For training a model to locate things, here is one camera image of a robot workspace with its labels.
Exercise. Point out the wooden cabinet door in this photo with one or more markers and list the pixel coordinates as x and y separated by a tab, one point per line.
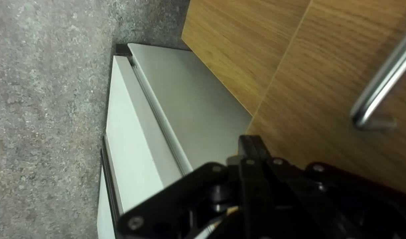
257	53

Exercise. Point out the white drawer with wooden front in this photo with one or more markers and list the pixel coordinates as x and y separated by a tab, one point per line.
198	106

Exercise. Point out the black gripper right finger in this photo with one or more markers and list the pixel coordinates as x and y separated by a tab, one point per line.
310	199

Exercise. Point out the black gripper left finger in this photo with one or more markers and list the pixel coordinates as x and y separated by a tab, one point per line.
198	190

